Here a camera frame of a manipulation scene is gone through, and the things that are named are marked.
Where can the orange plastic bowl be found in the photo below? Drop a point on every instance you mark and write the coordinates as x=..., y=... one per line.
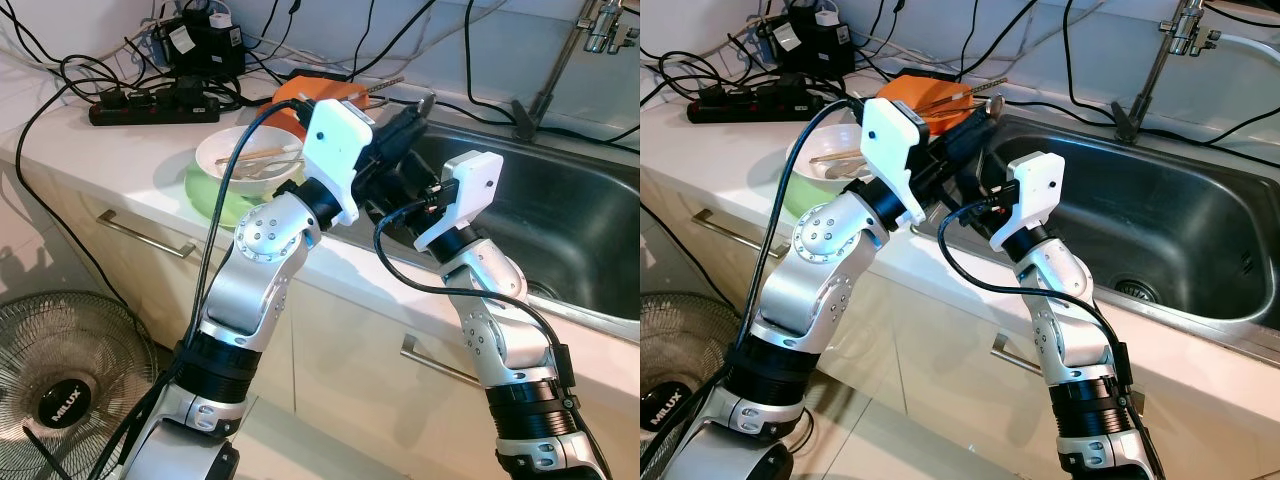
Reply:
x=350, y=95
x=920, y=85

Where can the cream kitchen base cabinet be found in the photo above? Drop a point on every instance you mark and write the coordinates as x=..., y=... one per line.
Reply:
x=350, y=335
x=930, y=340

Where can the stainless steel sink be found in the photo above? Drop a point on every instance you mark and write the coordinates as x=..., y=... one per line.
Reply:
x=1180, y=230
x=560, y=230

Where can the black floor fan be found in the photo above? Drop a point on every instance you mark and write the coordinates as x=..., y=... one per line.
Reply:
x=62, y=400
x=665, y=410

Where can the light green plate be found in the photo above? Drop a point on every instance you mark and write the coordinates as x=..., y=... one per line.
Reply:
x=205, y=200
x=795, y=200

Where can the flat black adapter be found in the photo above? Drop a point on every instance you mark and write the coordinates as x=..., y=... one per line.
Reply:
x=925, y=73
x=320, y=75

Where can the grey metal spoon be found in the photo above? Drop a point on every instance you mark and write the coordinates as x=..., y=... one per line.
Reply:
x=995, y=103
x=425, y=101

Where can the black charger box white labels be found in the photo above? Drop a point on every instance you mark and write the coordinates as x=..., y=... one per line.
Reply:
x=205, y=50
x=815, y=50

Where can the chrome kitchen faucet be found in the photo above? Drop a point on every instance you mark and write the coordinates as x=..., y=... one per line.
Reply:
x=527, y=120
x=1128, y=125

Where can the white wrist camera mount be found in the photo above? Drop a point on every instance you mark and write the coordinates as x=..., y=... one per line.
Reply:
x=470, y=185
x=335, y=150
x=1035, y=185
x=893, y=150

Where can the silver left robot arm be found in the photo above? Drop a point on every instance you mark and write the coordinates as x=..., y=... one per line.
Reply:
x=235, y=300
x=800, y=310

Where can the brown and pale chopstick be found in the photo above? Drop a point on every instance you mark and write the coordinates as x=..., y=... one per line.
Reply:
x=840, y=162
x=265, y=162
x=835, y=154
x=260, y=154

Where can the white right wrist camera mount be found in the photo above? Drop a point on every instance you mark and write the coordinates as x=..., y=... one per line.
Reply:
x=1035, y=185
x=470, y=185

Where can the white ceramic bowl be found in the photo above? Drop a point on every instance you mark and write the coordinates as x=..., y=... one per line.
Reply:
x=222, y=150
x=810, y=150

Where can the black power strip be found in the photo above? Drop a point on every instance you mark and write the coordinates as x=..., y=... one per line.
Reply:
x=740, y=108
x=150, y=110

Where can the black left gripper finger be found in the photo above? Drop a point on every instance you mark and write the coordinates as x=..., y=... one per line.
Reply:
x=977, y=140
x=975, y=115
x=410, y=137
x=412, y=113

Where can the dark metal chopstick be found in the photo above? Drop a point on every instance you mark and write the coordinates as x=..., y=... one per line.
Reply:
x=950, y=98
x=385, y=87
x=385, y=93
x=950, y=104

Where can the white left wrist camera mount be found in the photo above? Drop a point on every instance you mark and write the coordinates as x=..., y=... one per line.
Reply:
x=335, y=150
x=893, y=150

